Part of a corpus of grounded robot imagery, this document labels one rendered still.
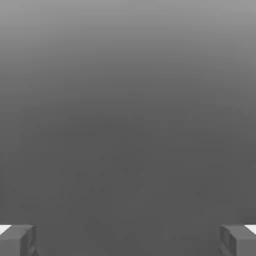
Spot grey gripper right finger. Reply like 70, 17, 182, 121
219, 224, 256, 256

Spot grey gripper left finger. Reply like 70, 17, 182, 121
0, 224, 38, 256

